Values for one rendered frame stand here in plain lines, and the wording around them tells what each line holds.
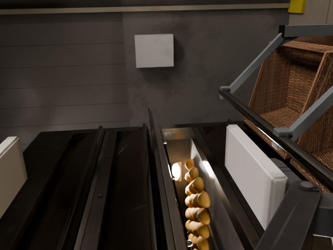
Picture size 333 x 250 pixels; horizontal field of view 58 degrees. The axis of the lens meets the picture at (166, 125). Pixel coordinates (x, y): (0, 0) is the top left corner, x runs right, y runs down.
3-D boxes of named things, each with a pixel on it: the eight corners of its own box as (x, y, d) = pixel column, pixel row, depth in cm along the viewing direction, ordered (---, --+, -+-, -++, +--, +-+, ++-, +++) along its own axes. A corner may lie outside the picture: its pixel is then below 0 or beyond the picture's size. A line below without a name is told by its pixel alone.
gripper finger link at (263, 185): (272, 178, 13) (289, 177, 13) (226, 124, 19) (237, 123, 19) (266, 235, 14) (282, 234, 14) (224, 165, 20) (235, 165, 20)
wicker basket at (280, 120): (342, 158, 136) (284, 162, 134) (285, 119, 189) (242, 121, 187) (363, 48, 120) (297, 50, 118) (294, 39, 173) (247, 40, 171)
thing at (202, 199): (208, 297, 158) (197, 298, 157) (192, 235, 203) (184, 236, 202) (211, 197, 138) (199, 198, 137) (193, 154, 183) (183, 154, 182)
